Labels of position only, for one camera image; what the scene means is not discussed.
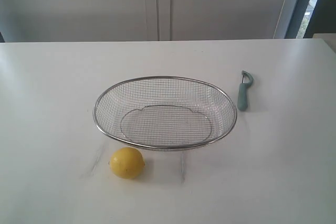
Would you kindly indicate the yellow lemon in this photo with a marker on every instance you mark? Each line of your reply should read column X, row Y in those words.
column 127, row 163

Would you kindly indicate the teal handled peeler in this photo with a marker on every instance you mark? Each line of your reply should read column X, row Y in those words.
column 247, row 82

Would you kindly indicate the oval steel mesh basket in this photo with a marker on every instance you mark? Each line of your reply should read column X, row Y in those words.
column 165, row 113

